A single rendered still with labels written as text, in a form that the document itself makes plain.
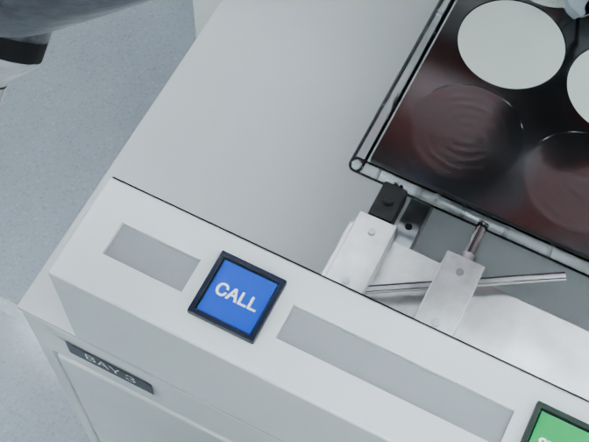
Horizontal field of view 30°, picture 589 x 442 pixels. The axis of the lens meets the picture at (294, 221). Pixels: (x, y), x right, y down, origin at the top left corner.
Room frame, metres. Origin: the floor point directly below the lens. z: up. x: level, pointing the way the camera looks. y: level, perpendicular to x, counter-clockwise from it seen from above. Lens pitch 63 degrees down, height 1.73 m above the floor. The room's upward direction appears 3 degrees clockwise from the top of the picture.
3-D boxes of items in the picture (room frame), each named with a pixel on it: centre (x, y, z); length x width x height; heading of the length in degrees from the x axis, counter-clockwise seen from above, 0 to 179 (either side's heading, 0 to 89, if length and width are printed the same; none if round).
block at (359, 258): (0.38, -0.05, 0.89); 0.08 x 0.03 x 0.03; 156
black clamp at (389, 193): (0.44, -0.08, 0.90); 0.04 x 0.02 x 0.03; 156
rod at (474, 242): (0.41, -0.15, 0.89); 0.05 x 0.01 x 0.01; 156
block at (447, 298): (0.35, -0.13, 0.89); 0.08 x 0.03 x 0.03; 156
